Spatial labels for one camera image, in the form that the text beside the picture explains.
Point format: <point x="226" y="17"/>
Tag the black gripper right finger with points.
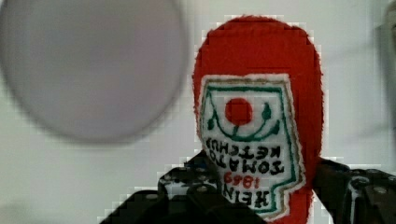
<point x="356" y="196"/>

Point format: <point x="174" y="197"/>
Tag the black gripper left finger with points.
<point x="188" y="194"/>

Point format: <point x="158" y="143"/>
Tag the red plush ketchup bottle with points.
<point x="258" y="104"/>

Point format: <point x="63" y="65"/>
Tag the grey round plate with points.
<point x="93" y="71"/>

